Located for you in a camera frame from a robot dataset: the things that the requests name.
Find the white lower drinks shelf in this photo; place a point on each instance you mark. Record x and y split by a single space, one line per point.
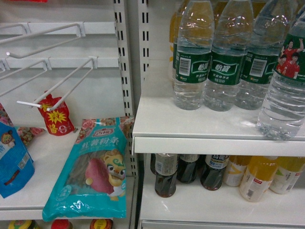
194 207

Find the white display hook left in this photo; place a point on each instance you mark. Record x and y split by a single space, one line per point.
24 75

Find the yellow juice bottle right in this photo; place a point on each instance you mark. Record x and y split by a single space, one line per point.
288 172

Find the white display hook upper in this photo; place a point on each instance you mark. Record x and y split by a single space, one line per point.
23 46

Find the blue snack bag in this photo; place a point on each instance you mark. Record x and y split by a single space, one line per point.
16 164

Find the water bottle players label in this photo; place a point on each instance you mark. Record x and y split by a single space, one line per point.
283 110

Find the dark tea bottle left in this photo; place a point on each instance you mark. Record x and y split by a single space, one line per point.
166 172

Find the yellow bottle behind water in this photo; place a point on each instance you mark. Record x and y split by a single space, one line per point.
173 34

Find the floral snack packet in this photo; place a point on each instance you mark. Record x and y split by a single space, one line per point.
27 134

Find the white slotted upright post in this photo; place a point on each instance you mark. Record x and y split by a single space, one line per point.
122 33

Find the red lid jar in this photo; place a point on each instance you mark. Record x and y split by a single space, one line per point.
61 224

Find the dark orange lid jar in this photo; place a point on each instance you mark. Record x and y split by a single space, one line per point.
101 224

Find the dark tea bottle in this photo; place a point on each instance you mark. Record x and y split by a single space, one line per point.
166 172
187 166

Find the yellow juice bottle left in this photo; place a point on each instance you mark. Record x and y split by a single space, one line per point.
235 170

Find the red sauce pouch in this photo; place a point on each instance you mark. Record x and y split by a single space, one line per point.
57 121

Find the dark drink bottle blue label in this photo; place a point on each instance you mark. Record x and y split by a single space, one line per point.
213 171

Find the large water bottle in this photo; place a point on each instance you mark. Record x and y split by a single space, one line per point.
231 40
193 55
269 32

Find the white water shelf board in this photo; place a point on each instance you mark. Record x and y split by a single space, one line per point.
161 127

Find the yellow juice bottle front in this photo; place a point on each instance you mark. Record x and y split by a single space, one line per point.
258 177

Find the teal sweet potato noodle bag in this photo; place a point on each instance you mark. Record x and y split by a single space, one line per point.
92 181

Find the yellow lid jar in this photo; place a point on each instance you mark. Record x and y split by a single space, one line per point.
23 224

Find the large water bottle left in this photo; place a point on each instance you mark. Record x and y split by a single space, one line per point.
193 55

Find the white snack shelf board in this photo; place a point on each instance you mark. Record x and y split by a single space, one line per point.
49 154

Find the dark tea bottle middle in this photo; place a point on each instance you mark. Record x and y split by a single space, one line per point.
187 166

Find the yellow juice bottle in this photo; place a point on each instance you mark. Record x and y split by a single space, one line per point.
288 172
235 170
258 177

